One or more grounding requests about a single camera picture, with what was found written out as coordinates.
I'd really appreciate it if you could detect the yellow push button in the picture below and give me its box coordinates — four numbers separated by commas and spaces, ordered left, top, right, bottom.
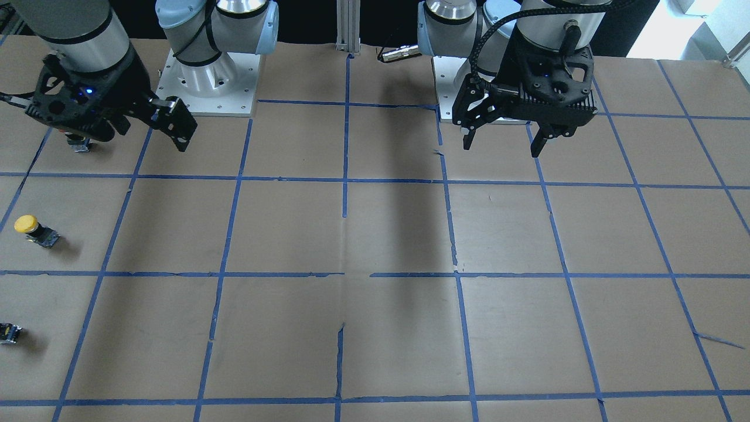
13, 215, 60, 249

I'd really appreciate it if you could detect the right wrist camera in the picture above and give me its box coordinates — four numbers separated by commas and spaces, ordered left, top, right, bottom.
25, 54, 115, 142

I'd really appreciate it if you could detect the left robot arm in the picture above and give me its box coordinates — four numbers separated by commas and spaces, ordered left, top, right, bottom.
417, 1, 621, 158

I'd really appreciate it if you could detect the aluminium frame post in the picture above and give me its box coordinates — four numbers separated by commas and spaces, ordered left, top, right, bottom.
336, 0, 361, 55

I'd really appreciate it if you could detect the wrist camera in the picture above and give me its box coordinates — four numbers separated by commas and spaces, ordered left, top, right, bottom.
501, 39, 598, 128
25, 54, 115, 142

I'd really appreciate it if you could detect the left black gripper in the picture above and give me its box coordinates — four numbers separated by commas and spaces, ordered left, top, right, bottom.
452, 35, 563, 158

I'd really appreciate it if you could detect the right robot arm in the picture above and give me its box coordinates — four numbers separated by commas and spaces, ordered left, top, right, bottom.
2, 1, 279, 152

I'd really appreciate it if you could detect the small black switch block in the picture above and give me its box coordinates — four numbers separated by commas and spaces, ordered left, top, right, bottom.
0, 322, 23, 345

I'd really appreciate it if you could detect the red push button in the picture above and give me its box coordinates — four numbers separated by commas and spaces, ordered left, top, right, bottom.
64, 132, 91, 153

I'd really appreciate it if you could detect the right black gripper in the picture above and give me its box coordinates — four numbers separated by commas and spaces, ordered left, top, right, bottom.
94, 50, 197, 152

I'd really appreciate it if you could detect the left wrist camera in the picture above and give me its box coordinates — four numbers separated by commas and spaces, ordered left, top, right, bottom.
501, 39, 598, 128

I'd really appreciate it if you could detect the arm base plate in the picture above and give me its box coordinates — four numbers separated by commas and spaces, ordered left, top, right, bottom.
432, 54, 534, 125
157, 51, 264, 118

